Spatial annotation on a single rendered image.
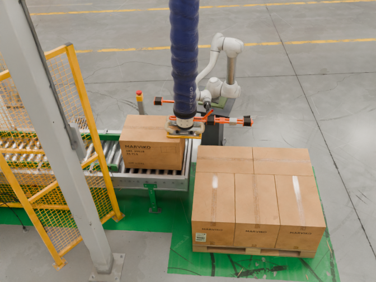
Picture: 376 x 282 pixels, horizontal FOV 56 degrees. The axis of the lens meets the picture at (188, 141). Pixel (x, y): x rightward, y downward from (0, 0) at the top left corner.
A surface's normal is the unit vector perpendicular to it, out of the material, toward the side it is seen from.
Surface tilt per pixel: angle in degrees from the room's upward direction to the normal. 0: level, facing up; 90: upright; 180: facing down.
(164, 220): 0
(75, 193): 90
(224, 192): 0
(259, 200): 0
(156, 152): 90
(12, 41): 90
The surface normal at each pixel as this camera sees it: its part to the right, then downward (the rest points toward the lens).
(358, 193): -0.04, -0.73
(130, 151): -0.09, 0.68
